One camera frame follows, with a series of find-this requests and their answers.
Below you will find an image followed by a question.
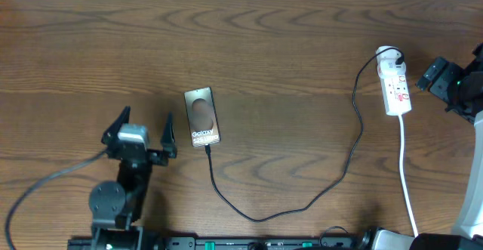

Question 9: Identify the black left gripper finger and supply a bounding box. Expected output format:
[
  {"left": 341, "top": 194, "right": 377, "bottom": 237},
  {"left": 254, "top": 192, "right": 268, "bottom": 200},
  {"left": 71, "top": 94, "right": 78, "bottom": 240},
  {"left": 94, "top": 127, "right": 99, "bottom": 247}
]
[
  {"left": 101, "top": 106, "right": 131, "bottom": 146},
  {"left": 160, "top": 112, "right": 177, "bottom": 156}
]

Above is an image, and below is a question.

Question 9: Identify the Galaxy smartphone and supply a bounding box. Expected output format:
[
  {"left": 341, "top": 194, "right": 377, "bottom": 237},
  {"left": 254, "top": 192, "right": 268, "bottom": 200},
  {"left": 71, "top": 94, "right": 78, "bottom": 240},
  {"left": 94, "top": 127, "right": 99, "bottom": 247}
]
[{"left": 184, "top": 87, "right": 221, "bottom": 147}]

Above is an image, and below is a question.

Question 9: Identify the black charging cable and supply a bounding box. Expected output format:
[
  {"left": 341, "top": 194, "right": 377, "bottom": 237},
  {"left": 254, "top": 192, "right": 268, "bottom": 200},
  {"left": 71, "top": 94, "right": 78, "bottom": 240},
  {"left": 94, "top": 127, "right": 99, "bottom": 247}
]
[{"left": 203, "top": 46, "right": 406, "bottom": 224}]

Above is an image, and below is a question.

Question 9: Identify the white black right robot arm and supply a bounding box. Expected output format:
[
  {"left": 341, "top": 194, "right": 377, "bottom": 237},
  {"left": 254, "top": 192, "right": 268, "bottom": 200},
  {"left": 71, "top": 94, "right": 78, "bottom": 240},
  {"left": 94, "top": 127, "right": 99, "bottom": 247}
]
[{"left": 359, "top": 45, "right": 482, "bottom": 249}]

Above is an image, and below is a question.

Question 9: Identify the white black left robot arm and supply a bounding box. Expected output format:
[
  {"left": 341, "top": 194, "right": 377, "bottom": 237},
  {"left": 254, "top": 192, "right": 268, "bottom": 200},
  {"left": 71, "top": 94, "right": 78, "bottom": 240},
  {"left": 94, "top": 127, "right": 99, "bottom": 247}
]
[{"left": 89, "top": 106, "right": 177, "bottom": 249}]

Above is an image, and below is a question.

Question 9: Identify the white usb charger adapter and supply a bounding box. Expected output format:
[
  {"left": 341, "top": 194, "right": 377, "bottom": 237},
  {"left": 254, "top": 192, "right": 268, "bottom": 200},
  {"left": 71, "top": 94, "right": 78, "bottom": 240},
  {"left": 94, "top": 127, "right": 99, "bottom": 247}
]
[{"left": 376, "top": 46, "right": 406, "bottom": 79}]

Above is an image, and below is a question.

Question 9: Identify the white power strip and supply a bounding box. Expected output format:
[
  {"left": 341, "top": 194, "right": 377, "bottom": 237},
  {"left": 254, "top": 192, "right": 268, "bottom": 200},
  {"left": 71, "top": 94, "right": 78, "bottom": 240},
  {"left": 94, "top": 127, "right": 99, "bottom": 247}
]
[{"left": 377, "top": 59, "right": 412, "bottom": 116}]

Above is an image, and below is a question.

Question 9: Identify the white power strip cord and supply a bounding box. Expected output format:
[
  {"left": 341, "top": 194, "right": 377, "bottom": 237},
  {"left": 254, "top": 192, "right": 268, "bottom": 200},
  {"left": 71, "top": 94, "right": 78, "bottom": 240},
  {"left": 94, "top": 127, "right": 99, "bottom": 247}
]
[{"left": 398, "top": 113, "right": 420, "bottom": 239}]

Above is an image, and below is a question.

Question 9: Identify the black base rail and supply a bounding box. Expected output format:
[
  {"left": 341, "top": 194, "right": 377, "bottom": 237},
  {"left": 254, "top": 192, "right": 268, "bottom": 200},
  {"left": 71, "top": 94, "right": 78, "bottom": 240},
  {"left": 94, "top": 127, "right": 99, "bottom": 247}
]
[{"left": 67, "top": 235, "right": 363, "bottom": 250}]

